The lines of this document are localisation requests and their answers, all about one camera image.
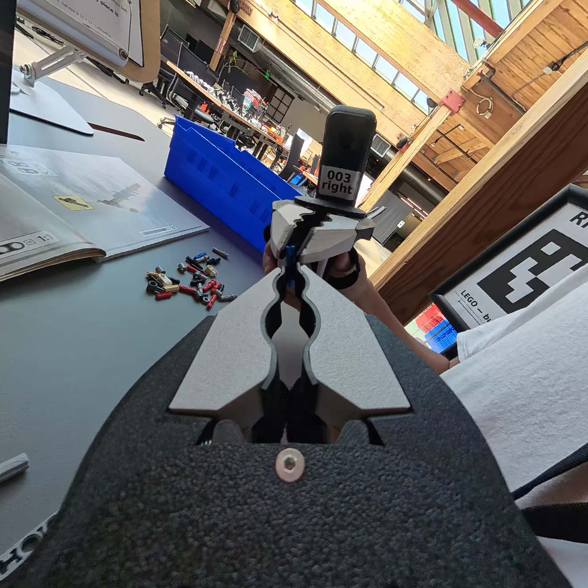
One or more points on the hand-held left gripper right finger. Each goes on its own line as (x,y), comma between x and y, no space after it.
(353,363)

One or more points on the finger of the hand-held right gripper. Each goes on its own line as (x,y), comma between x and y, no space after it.
(335,239)
(285,229)

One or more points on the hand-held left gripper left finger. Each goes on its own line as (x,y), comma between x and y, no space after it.
(225,358)

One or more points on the blue lego pin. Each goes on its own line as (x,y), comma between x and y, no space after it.
(290,262)

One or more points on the person's right forearm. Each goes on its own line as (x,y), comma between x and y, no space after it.
(404,330)

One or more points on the pile of small lego pieces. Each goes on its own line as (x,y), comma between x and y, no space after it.
(158,278)

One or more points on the lego instruction booklet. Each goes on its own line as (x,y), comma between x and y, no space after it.
(92,197)

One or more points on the person's right hand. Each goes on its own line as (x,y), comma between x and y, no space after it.
(353,294)

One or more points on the blue plastic bin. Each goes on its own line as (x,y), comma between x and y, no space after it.
(220,174)

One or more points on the stack of blue bins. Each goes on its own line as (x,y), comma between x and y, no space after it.
(436,330)

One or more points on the long work table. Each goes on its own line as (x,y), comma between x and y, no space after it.
(216,99)

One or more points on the thick wooden beam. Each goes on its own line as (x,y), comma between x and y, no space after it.
(482,202)

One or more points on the person's white shirt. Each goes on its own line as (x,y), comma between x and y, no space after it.
(528,390)

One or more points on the black office chair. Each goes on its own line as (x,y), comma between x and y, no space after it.
(183,64)

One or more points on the framed black-and-white marker sign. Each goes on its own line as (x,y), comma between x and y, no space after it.
(528,275)

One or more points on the curved plywood panel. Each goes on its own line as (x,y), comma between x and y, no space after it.
(149,41)

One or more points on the silver monitor base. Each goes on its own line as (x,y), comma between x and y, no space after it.
(50,108)

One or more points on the white printed sheet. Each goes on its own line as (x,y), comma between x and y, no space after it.
(18,546)

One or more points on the black monitor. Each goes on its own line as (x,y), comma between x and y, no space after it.
(5,69)

